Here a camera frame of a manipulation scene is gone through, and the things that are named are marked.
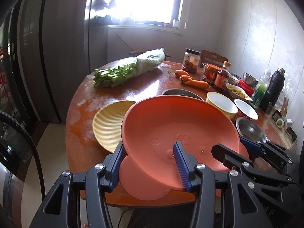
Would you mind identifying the round wooden table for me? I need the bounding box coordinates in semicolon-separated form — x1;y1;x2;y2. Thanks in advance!
65;61;297;207

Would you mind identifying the red chili sauce jar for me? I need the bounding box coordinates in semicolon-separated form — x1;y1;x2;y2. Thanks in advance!
203;63;221;85

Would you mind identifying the small steel bowl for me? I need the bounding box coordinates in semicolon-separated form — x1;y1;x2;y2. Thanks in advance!
243;72;258;88

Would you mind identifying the wooden chair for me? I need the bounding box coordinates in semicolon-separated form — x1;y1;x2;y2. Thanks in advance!
129;49;172;58
200;50;228;67

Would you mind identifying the drinking glass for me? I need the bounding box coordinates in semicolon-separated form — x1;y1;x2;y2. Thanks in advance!
265;102;276;117

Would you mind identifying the orange plastic plate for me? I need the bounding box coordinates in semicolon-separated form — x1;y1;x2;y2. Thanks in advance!
119;95;248;201

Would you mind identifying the wooden chair back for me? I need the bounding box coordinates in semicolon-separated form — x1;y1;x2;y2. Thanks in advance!
200;50;228;67

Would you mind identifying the bagged celery bunch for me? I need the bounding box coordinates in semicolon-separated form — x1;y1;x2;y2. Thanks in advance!
93;48;165;88

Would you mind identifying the red box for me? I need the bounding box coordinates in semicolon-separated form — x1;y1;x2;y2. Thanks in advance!
237;79;255;97

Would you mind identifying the brown sauce bottle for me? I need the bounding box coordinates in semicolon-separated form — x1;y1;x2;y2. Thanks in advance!
213;61;231;92

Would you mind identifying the black cable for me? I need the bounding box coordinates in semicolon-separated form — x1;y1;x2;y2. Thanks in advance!
0;110;47;200

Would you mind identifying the yellow enamel bowl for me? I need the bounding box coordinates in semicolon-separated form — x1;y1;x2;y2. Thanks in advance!
206;92;238;120

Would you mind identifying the black thermos flask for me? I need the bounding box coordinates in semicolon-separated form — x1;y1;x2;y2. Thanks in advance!
259;67;285;112

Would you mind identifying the carrot far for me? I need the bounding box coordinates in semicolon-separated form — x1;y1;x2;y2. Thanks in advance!
174;70;190;77

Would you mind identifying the dish with yellow food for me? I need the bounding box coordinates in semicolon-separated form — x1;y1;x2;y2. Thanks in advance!
226;83;252;102

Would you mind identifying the red white enamel bowl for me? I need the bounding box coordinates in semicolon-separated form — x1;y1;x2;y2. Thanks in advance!
234;99;259;121

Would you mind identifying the green liquid plastic bottle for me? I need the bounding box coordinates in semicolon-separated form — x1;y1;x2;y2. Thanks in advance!
250;69;271;109

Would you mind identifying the window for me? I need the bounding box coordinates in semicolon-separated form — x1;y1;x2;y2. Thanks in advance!
85;0;183;34

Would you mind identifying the carrot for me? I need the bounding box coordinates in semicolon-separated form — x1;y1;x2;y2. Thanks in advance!
174;70;190;77
179;75;209;89

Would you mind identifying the grey refrigerator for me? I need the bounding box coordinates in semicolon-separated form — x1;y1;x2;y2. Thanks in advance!
0;0;110;195

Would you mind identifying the pickle jar black lid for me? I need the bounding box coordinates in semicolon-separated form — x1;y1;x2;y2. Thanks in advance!
181;48;201;73

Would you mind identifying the yellow shell-shaped plate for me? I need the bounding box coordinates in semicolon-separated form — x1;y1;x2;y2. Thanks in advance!
92;100;135;153

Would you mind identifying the carrot near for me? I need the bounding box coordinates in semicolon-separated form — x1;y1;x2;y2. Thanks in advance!
179;75;209;89

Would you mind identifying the metal pan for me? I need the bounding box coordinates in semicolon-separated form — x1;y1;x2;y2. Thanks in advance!
162;89;203;100

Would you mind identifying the steel bowl behind jars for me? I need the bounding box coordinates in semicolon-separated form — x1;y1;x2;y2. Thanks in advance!
228;74;239;86

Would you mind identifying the stainless steel bowl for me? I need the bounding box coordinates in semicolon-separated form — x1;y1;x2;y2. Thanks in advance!
235;117;268;142

